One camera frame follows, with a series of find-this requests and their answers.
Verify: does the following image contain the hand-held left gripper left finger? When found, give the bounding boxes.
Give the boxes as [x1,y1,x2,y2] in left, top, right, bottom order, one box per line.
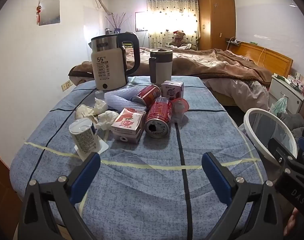
[17,152,102,240]

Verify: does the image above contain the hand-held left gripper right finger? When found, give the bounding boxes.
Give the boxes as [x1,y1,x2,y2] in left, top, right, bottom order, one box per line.
[201,152,285,240]

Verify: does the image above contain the white round waste bin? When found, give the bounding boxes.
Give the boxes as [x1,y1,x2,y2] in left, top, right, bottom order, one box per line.
[243,108,299,168]

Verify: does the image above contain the white printed paper cup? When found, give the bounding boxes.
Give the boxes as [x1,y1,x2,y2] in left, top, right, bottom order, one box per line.
[68,117,98,153]

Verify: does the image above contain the white tissue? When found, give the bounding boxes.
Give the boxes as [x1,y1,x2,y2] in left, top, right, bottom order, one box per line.
[75,104,95,119]
[95,110,120,130]
[93,97,110,115]

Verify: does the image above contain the pink and red carton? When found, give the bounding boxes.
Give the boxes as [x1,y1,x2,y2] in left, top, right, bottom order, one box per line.
[111,107,146,144]

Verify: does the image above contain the clear plastic jelly cup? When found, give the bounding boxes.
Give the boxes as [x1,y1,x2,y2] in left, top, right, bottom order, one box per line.
[171,98,190,123]

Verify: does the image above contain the white foam net sleeve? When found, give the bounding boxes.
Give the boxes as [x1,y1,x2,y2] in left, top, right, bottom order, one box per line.
[104,85,148,110]

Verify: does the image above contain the red drink can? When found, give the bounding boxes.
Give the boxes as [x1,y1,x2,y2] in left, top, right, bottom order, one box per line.
[130,84,162,108]
[145,97,173,138]

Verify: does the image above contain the purple drink carton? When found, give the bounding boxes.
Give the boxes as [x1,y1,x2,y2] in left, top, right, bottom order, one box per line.
[161,80,184,100]

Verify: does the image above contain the person's right hand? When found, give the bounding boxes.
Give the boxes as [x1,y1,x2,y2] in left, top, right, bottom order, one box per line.
[283,208,301,237]

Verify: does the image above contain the grey padded jacket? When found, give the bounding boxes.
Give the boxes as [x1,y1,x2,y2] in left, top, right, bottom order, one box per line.
[277,112,304,137]

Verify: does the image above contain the translucent bin liner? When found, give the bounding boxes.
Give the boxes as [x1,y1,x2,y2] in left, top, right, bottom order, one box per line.
[249,112,292,153]

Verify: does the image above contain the green plastic bag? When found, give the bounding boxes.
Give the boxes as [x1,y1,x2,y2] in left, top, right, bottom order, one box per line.
[269,96,289,114]

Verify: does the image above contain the white nightstand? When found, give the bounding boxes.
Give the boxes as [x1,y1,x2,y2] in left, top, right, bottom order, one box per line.
[269,74,304,115]

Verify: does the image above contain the blue checked tablecloth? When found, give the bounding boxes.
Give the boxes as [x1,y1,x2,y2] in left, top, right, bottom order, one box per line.
[9,76,267,240]

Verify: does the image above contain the pile of nightstand clutter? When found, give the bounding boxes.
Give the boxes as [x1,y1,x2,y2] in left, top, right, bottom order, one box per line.
[287,71,304,95]

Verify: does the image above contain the pink quilt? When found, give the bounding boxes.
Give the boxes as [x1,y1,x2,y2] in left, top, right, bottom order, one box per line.
[204,77,270,113]

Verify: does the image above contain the white electric kettle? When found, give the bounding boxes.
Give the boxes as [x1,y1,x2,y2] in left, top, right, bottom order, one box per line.
[90,32,140,91]

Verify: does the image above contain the brown blanket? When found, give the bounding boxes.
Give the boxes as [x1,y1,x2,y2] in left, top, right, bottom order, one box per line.
[68,47,274,85]

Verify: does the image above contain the grey and white mug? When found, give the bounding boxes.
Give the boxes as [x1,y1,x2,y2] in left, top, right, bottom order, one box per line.
[149,48,173,84]

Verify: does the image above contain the brown teddy bear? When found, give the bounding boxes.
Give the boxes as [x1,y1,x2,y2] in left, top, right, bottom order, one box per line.
[171,30,186,47]

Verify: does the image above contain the wooden wardrobe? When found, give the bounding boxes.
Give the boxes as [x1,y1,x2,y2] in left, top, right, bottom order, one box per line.
[197,0,236,51]

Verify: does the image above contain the vase with purple branches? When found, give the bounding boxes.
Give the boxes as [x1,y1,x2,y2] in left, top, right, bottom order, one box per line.
[105,12,132,34]

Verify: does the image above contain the air conditioner pipe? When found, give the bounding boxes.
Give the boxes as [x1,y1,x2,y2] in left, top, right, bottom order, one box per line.
[93,0,112,14]

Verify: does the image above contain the patterned window curtain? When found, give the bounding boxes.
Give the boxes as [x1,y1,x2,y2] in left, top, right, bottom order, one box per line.
[146,0,200,48]

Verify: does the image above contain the silver wall sheet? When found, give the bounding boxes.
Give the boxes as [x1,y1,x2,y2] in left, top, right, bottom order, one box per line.
[38,0,60,26]

